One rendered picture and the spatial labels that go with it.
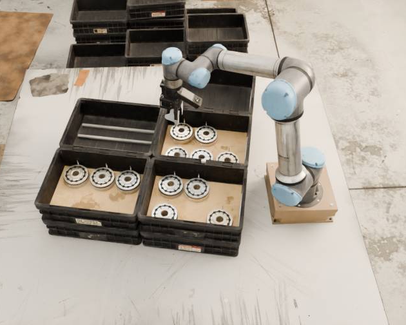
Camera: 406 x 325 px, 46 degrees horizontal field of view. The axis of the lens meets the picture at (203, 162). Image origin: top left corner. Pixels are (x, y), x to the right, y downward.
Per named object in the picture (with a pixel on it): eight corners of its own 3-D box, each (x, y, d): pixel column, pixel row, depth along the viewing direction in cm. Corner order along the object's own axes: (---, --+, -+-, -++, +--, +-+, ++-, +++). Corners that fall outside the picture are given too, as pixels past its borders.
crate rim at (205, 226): (247, 170, 195) (248, 166, 193) (241, 233, 177) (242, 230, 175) (151, 160, 198) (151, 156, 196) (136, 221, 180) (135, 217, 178)
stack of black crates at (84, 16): (133, 35, 375) (129, -4, 349) (132, 59, 356) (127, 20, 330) (82, 36, 374) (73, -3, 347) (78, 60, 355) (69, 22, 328)
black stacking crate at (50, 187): (153, 174, 206) (151, 157, 197) (138, 233, 187) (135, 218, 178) (64, 164, 208) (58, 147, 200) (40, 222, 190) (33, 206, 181)
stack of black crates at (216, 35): (240, 65, 354) (245, 12, 319) (244, 93, 335) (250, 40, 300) (186, 66, 352) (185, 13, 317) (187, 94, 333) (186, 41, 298)
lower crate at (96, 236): (154, 188, 214) (153, 172, 205) (141, 247, 196) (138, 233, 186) (69, 178, 217) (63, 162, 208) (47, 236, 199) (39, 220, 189)
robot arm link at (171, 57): (174, 62, 173) (156, 53, 176) (175, 85, 182) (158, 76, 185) (187, 51, 177) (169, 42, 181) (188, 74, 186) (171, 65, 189)
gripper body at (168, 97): (165, 97, 202) (163, 75, 192) (184, 100, 200) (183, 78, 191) (160, 109, 197) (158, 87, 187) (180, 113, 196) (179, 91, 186)
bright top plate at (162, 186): (185, 178, 199) (185, 177, 198) (178, 197, 193) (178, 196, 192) (162, 173, 200) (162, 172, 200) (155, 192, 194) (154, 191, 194)
